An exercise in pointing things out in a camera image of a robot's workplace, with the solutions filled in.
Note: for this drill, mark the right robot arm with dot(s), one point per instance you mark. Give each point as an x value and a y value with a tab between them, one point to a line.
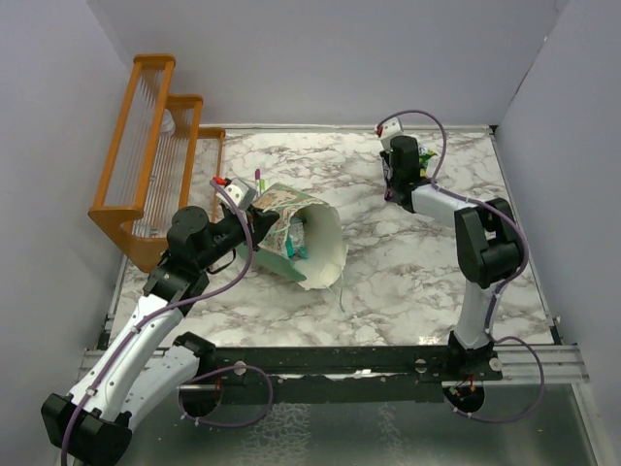
490	248

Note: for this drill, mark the yellow green snack packet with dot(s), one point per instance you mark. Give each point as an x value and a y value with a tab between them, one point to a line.
425	156

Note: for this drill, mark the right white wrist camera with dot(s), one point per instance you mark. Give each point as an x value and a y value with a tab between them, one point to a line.
388	130

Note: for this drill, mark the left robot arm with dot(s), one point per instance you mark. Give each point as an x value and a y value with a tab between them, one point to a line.
95	421

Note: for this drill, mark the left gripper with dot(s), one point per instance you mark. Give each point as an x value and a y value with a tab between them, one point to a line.
259	222

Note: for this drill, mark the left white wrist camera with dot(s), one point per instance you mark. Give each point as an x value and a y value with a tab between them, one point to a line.
235	192

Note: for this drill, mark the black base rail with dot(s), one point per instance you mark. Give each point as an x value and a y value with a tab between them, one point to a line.
318	375

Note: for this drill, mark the green paper bag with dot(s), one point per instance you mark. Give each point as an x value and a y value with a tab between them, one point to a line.
327	251

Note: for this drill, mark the green pink pen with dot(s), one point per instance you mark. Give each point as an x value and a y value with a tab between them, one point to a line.
259	182

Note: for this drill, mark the purple snack packet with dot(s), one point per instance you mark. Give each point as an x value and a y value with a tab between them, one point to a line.
387	175

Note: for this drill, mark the orange wooden rack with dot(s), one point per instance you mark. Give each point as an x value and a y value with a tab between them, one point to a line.
149	166

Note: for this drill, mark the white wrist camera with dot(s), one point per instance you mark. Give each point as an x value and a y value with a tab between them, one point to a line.
388	130
235	192

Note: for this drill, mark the teal snack packet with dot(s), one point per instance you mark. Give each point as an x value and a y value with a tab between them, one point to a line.
295	243

